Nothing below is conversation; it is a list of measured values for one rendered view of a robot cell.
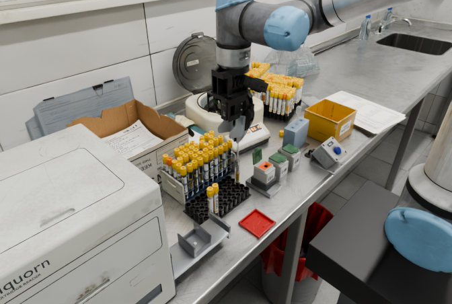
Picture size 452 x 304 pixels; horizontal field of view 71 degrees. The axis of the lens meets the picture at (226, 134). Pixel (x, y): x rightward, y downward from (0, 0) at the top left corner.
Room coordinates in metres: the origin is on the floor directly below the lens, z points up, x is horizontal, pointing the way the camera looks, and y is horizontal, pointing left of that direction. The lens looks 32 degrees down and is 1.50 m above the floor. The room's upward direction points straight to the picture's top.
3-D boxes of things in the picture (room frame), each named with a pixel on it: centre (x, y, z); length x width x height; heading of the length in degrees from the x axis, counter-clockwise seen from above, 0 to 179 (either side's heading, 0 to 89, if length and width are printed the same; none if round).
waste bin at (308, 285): (0.96, -0.30, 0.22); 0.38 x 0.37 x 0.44; 136
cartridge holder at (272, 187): (0.71, -0.11, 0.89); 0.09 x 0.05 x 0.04; 48
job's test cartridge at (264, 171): (0.71, -0.11, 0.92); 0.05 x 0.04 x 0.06; 48
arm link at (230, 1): (0.68, -0.02, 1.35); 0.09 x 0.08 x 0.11; 46
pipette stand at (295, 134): (0.90, -0.23, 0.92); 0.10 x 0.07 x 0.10; 142
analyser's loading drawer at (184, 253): (0.46, 0.08, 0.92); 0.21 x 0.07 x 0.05; 136
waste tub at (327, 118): (1.00, -0.37, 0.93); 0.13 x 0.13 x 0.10; 43
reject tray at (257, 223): (0.57, -0.08, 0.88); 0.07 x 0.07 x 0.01; 46
